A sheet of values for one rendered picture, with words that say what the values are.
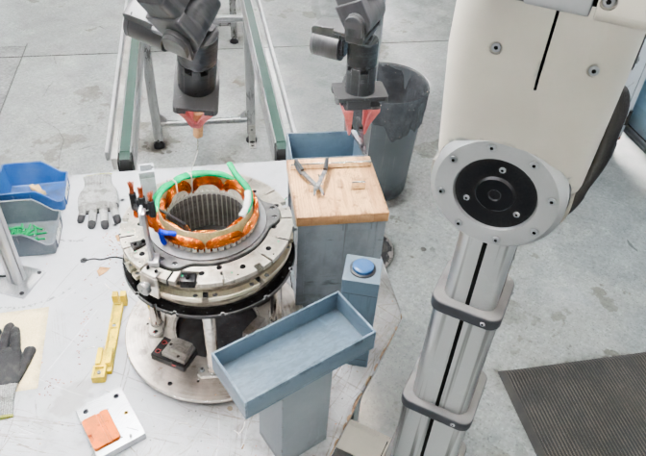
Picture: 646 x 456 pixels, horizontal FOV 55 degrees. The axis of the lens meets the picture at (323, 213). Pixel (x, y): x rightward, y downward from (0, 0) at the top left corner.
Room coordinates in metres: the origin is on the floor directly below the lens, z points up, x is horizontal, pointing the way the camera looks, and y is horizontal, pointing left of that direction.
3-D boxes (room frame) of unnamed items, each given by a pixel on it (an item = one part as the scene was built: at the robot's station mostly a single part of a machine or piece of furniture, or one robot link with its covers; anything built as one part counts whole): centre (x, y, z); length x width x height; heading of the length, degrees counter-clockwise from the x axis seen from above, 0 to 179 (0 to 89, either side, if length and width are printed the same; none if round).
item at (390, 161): (2.47, -0.24, 0.28); 0.38 x 0.37 x 0.56; 103
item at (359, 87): (1.08, -0.06, 1.30); 0.10 x 0.07 x 0.07; 101
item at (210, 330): (0.75, 0.20, 0.91); 0.02 x 0.02 x 0.21
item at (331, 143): (1.20, 0.01, 0.92); 0.17 x 0.11 x 0.28; 101
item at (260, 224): (0.88, 0.22, 1.05); 0.22 x 0.22 x 0.12
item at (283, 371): (0.63, 0.03, 0.92); 0.25 x 0.11 x 0.28; 127
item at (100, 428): (0.61, 0.39, 0.80); 0.07 x 0.05 x 0.01; 38
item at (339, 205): (1.05, -0.02, 1.05); 0.20 x 0.19 x 0.02; 11
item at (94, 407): (0.63, 0.38, 0.79); 0.12 x 0.09 x 0.02; 38
